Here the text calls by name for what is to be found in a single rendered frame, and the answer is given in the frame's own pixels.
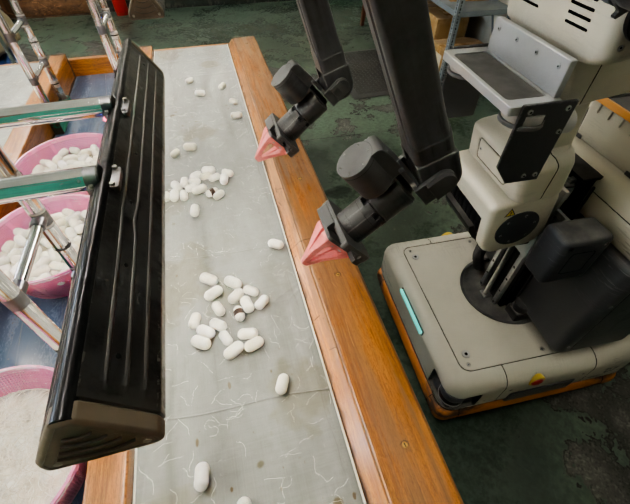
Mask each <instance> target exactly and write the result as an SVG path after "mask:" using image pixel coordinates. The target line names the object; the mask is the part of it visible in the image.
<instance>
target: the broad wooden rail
mask: <svg viewBox="0 0 630 504"><path fill-rule="evenodd" d="M228 47H229V51H230V54H231V57H232V61H233V64H234V67H235V70H236V74H237V77H238V80H239V84H240V87H241V90H242V94H243V97H244V100H245V104H246V107H247V110H248V114H249V117H250V120H251V123H252V127H253V130H254V133H255V137H256V140H257V143H258V147H259V144H260V140H261V137H262V134H263V130H264V128H265V127H266V123H265V120H266V119H267V118H268V117H269V115H270V114H271V113H274V114H275V115H276V116H277V117H278V118H279V119H281V118H282V117H283V116H284V115H285V114H286V113H287V112H288V110H287V108H286V105H285V103H284V101H283V99H282V96H281V94H280V93H279V92H278V91H277V90H276V89H275V88H274V87H273V86H272V85H271V81H272V79H273V76H272V74H271V72H270V70H269V67H268V65H267V63H266V61H265V58H264V56H263V54H262V52H261V49H260V47H259V45H258V43H257V40H256V38H255V37H254V36H248V37H237V38H232V40H231V41H230V42H229V44H228ZM296 143H297V145H298V148H299V150H300V151H299V152H298V153H297V154H295V155H294V156H293V157H292V158H291V157H290V156H289V155H288V154H286V155H281V156H277V157H273V158H269V159H266V160H264V161H263V163H264V167H265V170H266V173H267V176H268V180H269V183H270V186H271V190H272V193H273V196H274V200H275V203H276V206H277V210H278V213H279V216H280V219H281V223H282V226H283V229H284V233H285V236H286V239H287V243H288V246H289V249H290V253H291V256H292V259H293V263H294V266H295V269H296V272H297V276H298V279H299V282H300V286H301V289H302V292H303V296H304V299H305V302H306V306H307V309H308V312H309V316H310V319H311V322H312V325H313V329H314V332H315V335H316V339H317V342H318V345H319V349H320V352H321V355H322V359H323V362H324V365H325V369H326V372H327V375H328V378H329V382H330V385H331V388H332V392H333V395H334V398H335V402H336V405H337V408H338V412H339V415H340V418H341V422H342V425H343V428H344V431H345V435H346V438H347V441H348V445H349V448H350V451H351V455H352V458H353V461H354V465H355V468H356V471H357V474H358V478H359V481H360V484H361V488H362V491H363V494H364V498H365V501H366V504H464V502H463V500H462V498H461V495H460V493H459V491H458V489H457V486H456V484H455V482H454V480H453V478H452V475H451V473H450V471H449V469H448V466H447V464H446V462H445V460H444V457H443V455H442V453H441V451H440V449H439V446H438V444H437V442H436V440H435V437H434V435H433V433H432V431H431V428H430V426H429V424H428V422H427V420H426V417H425V415H424V413H423V411H422V408H421V406H420V404H419V402H418V399H417V397H416V395H415V393H414V391H413V388H412V386H411V384H410V382H409V379H408V377H407V375H406V373H405V371H404V368H403V366H402V364H401V362H400V359H399V357H398V355H397V353H396V350H395V348H394V346H393V344H392V342H391V339H390V337H389V335H388V333H387V330H386V328H385V326H384V324H383V322H382V319H381V317H380V315H379V313H378V310H377V308H376V306H375V304H374V301H373V299H372V297H371V295H370V293H369V290H368V288H367V286H366V284H365V281H364V279H363V277H362V275H361V273H360V270H359V268H358V266H356V265H354V264H353V263H351V261H350V259H349V258H343V259H336V260H328V261H323V262H319V263H316V264H312V265H309V266H305V265H303V264H302V263H301V258H302V256H303V254H304V253H305V251H306V249H307V247H308V244H309V242H310V239H311V237H312V234H313V232H314V229H315V226H316V224H317V222H318V221H320V218H319V215H318V213H317V209H318V208H320V207H321V206H322V204H323V203H324V202H326V201H327V200H328V199H327V197H326V195H325V192H324V190H323V188H322V186H321V183H320V181H319V179H318V177H317V175H316V172H315V170H314V168H313V166H312V163H311V161H310V159H309V157H308V154H307V152H306V150H305V148H304V146H303V143H302V141H301V139H300V137H298V138H297V139H296Z"/></svg>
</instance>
